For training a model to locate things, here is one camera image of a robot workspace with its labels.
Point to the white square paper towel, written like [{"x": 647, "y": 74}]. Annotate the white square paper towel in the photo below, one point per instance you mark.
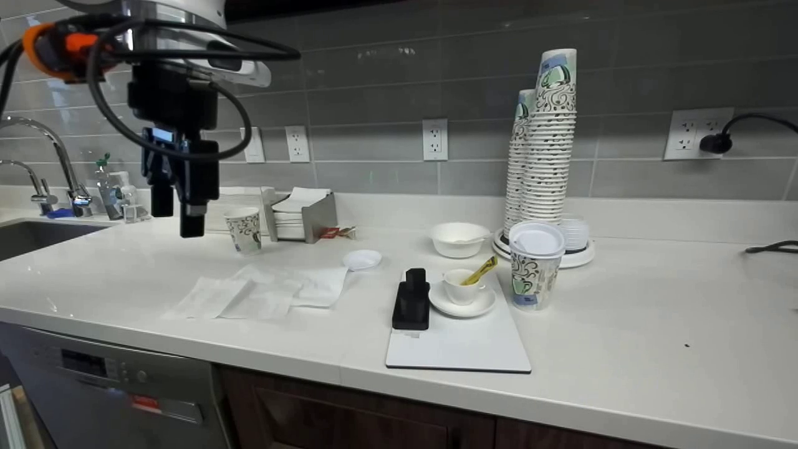
[{"x": 207, "y": 300}]

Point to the small chrome faucet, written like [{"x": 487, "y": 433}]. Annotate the small chrome faucet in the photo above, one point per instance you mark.
[{"x": 34, "y": 179}]

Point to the small clear container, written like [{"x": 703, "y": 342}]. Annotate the small clear container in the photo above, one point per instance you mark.
[{"x": 135, "y": 204}]

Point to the steel sink basin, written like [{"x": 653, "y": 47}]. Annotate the steel sink basin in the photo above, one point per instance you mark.
[{"x": 34, "y": 239}]

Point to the dark wooden cabinet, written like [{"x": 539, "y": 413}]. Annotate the dark wooden cabinet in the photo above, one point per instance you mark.
[{"x": 349, "y": 416}]

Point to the open printed paper cup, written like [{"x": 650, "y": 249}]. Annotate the open printed paper cup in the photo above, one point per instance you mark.
[{"x": 244, "y": 232}]

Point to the clear soap bottle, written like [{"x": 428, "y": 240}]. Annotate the clear soap bottle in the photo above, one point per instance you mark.
[{"x": 108, "y": 196}]

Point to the white double wall outlet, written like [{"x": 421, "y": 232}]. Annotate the white double wall outlet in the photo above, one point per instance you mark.
[{"x": 682, "y": 134}]

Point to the white wooden frame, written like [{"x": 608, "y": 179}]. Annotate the white wooden frame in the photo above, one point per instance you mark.
[{"x": 11, "y": 419}]

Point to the clear plastic bag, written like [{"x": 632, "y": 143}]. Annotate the clear plastic bag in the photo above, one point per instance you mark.
[{"x": 274, "y": 291}]

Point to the lidded printed paper cup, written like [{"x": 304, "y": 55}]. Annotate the lidded printed paper cup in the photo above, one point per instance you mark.
[{"x": 535, "y": 275}]

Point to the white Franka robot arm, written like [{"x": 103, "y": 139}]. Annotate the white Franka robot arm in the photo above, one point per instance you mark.
[{"x": 182, "y": 12}]

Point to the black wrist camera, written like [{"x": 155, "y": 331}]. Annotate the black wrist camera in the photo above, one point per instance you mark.
[{"x": 170, "y": 96}]

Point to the white rectangular board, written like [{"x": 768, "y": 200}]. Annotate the white rectangular board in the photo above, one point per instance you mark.
[{"x": 464, "y": 346}]

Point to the small white saucer plate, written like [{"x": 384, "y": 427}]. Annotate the small white saucer plate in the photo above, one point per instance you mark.
[{"x": 464, "y": 310}]

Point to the tall paper cup stack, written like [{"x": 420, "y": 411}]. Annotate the tall paper cup stack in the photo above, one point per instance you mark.
[{"x": 550, "y": 140}]

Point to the clear acrylic towel dispenser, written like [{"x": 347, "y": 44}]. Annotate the clear acrylic towel dispenser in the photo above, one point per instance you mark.
[{"x": 241, "y": 199}]

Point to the white mug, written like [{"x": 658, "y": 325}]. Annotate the white mug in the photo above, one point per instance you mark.
[{"x": 454, "y": 291}]

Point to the tall chrome faucet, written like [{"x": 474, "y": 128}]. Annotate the tall chrome faucet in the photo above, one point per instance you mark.
[{"x": 57, "y": 146}]

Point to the black block device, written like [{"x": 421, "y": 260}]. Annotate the black block device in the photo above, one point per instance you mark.
[{"x": 409, "y": 304}]

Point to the small blue sponge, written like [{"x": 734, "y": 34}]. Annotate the small blue sponge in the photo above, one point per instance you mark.
[{"x": 62, "y": 212}]

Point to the small white plastic lid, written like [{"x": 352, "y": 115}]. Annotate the small white plastic lid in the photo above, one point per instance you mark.
[{"x": 362, "y": 260}]

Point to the white bowl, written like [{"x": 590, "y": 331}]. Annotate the white bowl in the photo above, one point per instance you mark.
[{"x": 460, "y": 240}]

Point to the white napkin stack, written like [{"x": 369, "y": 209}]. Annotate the white napkin stack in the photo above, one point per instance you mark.
[{"x": 290, "y": 221}]

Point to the white plate under stacks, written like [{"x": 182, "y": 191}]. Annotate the white plate under stacks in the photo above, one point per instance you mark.
[{"x": 582, "y": 259}]

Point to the stainless steel dishwasher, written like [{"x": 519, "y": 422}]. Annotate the stainless steel dishwasher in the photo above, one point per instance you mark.
[{"x": 101, "y": 391}]

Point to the grey napkin holder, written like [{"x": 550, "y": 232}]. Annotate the grey napkin holder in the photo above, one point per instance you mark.
[{"x": 323, "y": 221}]

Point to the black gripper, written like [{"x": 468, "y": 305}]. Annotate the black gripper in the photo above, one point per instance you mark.
[{"x": 194, "y": 163}]

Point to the shorter paper cup stack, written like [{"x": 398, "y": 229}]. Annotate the shorter paper cup stack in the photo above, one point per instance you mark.
[{"x": 517, "y": 165}]

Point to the yellow packet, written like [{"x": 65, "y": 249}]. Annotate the yellow packet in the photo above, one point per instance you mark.
[{"x": 479, "y": 272}]

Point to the small red packet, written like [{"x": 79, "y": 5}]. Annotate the small red packet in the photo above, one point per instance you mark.
[{"x": 335, "y": 232}]

